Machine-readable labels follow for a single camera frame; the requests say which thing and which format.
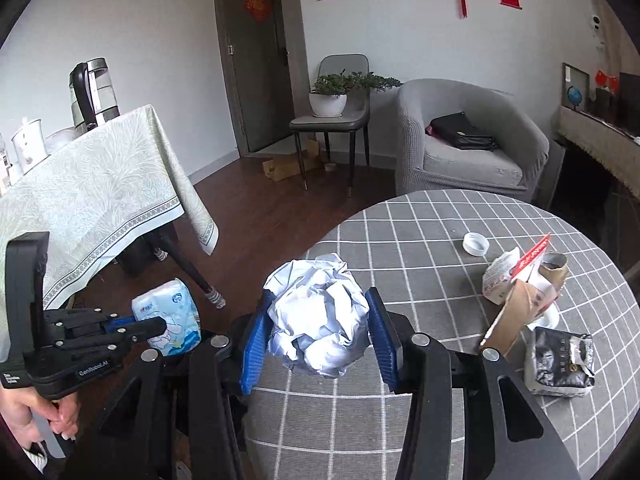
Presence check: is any grey dining chair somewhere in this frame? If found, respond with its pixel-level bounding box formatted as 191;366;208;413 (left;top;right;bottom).
290;54;372;198

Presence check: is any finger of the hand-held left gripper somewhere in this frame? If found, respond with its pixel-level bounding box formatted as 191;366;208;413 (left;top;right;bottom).
42;307;138;333
50;317;168;361

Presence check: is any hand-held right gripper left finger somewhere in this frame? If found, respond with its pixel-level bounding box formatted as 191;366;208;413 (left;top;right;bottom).
60;290;278;480

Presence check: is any brown door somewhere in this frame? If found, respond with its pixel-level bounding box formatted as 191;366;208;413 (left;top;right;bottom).
212;0;308;158

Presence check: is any potted green plant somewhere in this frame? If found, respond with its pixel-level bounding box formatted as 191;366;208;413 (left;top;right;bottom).
308;71;403;118

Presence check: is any black table leg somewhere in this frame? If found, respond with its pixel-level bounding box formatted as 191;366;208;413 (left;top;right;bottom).
159;234;227;308

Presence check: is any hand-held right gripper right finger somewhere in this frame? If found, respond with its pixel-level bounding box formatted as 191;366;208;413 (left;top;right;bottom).
365;287;583;480

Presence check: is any black handbag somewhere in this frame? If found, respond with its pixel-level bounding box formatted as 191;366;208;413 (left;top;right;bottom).
430;111;500;152

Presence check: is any glass electric kettle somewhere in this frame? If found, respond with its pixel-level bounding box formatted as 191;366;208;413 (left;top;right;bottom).
69;58;122;133

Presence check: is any grey checked tablecloth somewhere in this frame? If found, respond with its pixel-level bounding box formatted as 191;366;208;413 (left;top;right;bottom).
245;190;628;480

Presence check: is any pale green patterned tablecloth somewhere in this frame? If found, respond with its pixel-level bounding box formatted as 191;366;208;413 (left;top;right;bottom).
0;104;220;361

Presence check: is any beige fringed desk cloth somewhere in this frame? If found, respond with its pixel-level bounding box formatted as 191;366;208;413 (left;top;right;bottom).
557;107;640;201

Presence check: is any black foil bag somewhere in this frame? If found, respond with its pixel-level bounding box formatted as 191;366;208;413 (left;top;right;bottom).
523;326;596;397

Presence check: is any white paper ball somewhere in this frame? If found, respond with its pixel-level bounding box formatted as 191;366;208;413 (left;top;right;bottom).
263;253;372;378

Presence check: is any white red paper packet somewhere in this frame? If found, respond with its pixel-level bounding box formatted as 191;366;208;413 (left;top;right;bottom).
482;234;551;306

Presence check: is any blue white tissue pack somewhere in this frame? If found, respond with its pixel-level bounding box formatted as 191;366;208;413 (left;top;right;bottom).
131;278;202;358

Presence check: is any brown cardboard tube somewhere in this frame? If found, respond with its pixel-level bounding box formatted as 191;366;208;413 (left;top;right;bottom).
535;252;570;317

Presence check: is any black monitor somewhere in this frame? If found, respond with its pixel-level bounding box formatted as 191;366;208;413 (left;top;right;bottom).
617;72;640;136

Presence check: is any brown cardboard piece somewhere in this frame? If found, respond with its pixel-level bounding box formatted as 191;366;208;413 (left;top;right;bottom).
480;277;547;356

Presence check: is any cardboard box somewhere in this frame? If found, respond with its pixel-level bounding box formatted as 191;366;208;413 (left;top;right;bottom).
262;139;323;182

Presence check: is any person's left hand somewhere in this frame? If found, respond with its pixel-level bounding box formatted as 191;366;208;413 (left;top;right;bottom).
0;387;81;456

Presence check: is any grey armchair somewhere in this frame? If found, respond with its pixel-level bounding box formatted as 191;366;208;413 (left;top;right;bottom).
395;78;551;203

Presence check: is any white plastic lid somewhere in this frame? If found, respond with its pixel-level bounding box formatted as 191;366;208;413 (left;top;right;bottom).
463;232;490;257

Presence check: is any white cup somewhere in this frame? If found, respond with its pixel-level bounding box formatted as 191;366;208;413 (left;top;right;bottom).
525;305;561;333

